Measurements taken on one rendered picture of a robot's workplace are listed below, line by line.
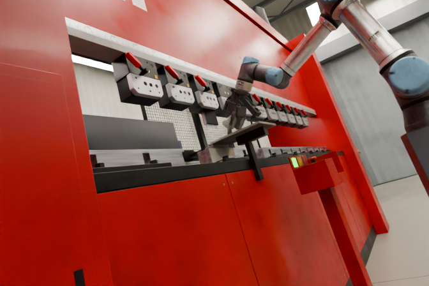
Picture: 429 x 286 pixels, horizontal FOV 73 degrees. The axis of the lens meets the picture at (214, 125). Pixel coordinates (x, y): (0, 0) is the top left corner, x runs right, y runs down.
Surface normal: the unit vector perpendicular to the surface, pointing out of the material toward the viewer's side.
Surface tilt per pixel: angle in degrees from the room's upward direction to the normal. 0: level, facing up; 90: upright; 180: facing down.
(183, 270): 90
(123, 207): 90
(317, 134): 90
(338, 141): 90
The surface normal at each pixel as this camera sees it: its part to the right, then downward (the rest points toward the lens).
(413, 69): -0.49, 0.05
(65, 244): 0.78, -0.37
